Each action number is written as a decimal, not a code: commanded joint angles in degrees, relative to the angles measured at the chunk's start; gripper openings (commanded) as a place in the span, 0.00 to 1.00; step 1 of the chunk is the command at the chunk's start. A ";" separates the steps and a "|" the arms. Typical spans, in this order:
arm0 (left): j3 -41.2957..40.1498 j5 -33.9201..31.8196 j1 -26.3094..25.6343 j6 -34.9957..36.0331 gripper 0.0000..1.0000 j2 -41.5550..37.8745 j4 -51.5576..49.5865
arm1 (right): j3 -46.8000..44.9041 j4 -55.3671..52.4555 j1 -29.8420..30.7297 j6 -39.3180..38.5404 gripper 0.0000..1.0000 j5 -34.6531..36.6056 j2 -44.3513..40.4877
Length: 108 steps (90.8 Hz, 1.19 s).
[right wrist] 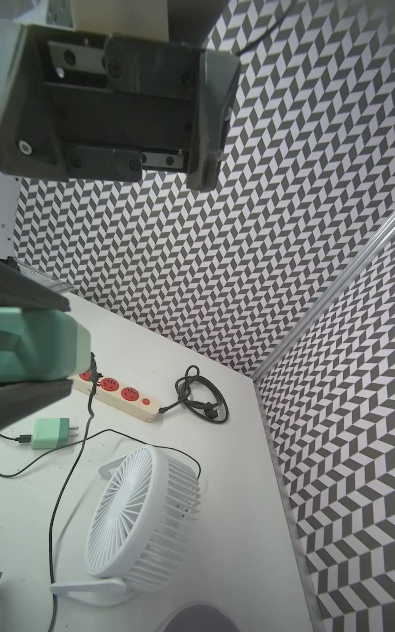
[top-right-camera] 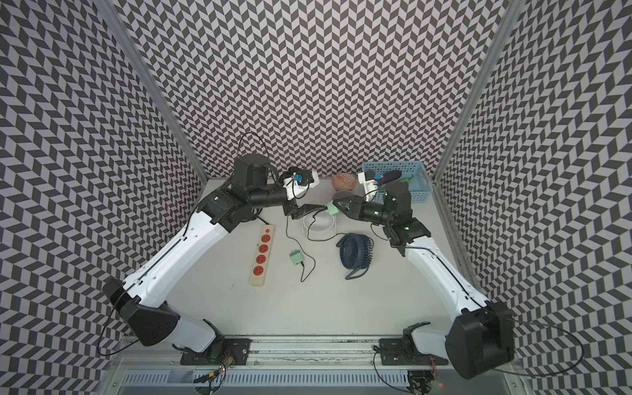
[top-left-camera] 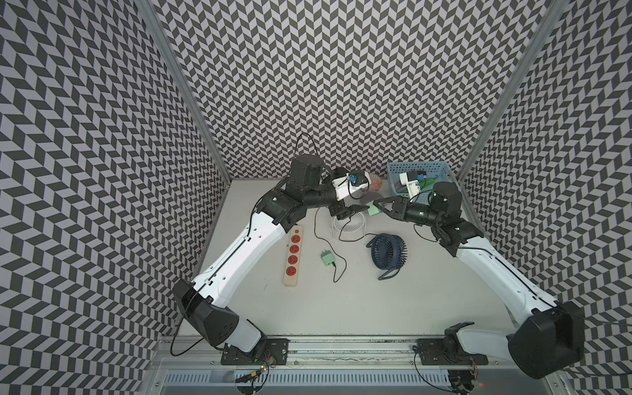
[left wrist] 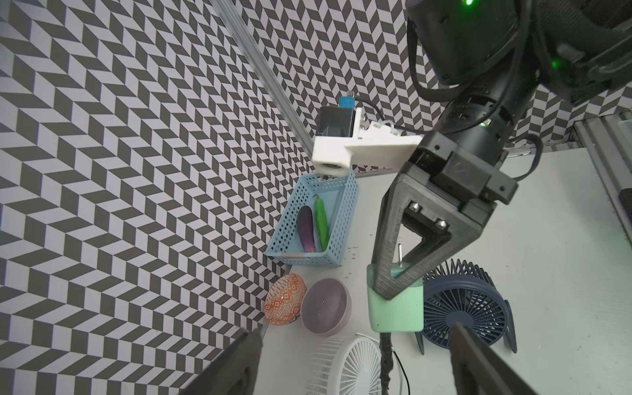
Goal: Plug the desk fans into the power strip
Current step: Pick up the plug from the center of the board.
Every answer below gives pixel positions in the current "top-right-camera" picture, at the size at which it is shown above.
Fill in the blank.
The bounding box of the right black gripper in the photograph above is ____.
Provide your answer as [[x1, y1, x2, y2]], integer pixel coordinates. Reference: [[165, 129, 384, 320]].
[[332, 195, 393, 226]]

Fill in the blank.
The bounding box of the green plug of blue fan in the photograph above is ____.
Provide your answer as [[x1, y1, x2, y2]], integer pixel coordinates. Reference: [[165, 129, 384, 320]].
[[327, 201, 339, 216]]

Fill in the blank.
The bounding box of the green plug of white fan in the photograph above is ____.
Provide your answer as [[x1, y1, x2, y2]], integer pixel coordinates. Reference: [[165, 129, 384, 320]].
[[289, 250, 304, 266]]

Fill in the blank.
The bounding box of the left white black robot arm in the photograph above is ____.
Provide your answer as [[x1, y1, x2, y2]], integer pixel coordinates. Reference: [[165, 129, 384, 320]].
[[102, 153, 319, 354]]

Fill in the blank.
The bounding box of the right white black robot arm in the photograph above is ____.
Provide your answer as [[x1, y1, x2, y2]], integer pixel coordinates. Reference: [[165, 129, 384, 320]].
[[328, 186, 515, 379]]

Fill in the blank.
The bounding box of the white desk fan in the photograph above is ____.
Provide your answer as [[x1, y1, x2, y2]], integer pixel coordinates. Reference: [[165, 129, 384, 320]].
[[302, 211, 337, 240]]

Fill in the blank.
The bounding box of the navy blue desk fan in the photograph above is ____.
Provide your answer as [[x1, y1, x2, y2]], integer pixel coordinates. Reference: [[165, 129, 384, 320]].
[[336, 233, 375, 281]]

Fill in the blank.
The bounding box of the beige red power strip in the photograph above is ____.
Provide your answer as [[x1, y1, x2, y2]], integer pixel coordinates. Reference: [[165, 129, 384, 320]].
[[250, 225, 276, 287]]

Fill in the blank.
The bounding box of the purple toy eggplant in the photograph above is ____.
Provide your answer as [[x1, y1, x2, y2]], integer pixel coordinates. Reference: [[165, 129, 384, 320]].
[[375, 171, 403, 185]]

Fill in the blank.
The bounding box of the light blue plastic basket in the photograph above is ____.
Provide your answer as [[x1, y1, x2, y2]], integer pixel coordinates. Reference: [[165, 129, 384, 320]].
[[362, 161, 433, 202]]

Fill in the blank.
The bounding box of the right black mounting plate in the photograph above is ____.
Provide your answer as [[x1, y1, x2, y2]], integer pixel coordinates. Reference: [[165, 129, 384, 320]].
[[378, 337, 449, 366]]

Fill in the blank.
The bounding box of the black mounting plate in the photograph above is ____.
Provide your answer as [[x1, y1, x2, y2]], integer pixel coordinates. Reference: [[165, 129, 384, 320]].
[[180, 337, 252, 366], [378, 337, 449, 366]]

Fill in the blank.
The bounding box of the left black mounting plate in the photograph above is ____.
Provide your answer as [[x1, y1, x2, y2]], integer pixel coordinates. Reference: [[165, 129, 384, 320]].
[[180, 337, 252, 366]]

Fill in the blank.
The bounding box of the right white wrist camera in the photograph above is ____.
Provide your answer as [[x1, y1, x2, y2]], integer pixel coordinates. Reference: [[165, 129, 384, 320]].
[[357, 171, 382, 202]]

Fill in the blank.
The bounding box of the black cable of white fan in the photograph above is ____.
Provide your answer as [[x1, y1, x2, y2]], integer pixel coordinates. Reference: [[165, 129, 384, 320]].
[[285, 211, 317, 283]]

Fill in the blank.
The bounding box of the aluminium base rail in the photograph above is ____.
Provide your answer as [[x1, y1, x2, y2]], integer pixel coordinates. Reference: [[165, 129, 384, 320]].
[[96, 335, 533, 394]]

